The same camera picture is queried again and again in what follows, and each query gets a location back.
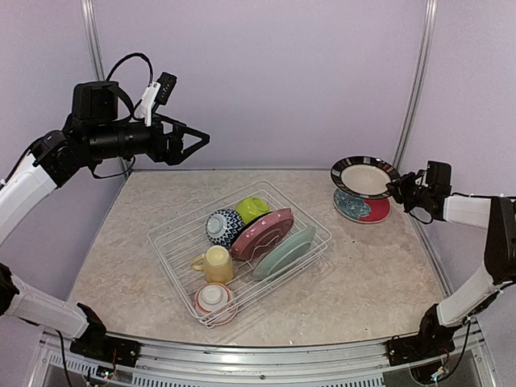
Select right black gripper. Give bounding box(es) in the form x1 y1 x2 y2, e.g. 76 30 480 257
386 170 434 212

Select black plate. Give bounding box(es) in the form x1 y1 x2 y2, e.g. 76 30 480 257
330 156 401 200

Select red teal floral plate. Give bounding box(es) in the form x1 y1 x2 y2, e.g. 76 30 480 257
333 189 391 224

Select light teal plate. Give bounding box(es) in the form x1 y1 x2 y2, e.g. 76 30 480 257
251 227 315 281

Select pink speckled plate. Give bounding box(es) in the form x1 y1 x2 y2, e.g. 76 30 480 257
231 208 294 260

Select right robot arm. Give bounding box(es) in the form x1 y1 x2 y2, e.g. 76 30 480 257
386 160 515 358

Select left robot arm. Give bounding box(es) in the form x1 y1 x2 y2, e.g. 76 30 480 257
1 73 210 359

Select green bowl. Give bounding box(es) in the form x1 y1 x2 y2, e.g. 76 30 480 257
235 197 270 225

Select blue white patterned bowl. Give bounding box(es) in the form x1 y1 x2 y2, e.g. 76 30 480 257
205 209 244 249

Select yellow mug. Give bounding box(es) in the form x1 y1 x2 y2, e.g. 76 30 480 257
190 245 235 284

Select white bowl red rim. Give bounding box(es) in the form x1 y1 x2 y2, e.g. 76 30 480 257
194 282 238 327

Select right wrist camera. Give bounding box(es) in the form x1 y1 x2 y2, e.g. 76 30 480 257
414 169 427 187

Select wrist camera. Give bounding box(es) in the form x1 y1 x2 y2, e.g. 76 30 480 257
135 72 177 127
414 169 427 187

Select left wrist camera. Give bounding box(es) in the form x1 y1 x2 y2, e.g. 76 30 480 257
135 72 177 127

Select white wire dish rack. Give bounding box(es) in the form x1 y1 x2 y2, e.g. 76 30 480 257
148 181 331 328

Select aluminium front rail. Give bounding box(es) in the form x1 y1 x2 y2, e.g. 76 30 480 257
29 314 500 386

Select right aluminium frame post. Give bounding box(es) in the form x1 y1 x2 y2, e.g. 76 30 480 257
393 0 439 170

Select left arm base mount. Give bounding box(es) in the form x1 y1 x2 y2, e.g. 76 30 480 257
70 328 141 368

